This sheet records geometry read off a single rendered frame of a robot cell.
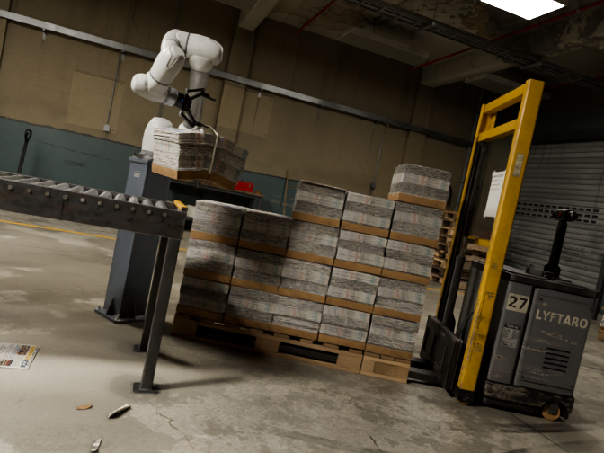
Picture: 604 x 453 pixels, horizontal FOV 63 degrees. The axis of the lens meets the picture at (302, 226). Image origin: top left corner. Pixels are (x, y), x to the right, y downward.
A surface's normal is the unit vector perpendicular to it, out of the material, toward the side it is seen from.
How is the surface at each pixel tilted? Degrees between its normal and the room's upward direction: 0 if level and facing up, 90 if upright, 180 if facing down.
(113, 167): 90
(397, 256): 90
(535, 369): 90
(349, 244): 89
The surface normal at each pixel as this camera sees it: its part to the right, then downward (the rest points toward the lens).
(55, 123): 0.31, 0.11
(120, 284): -0.61, -0.08
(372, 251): 0.00, 0.04
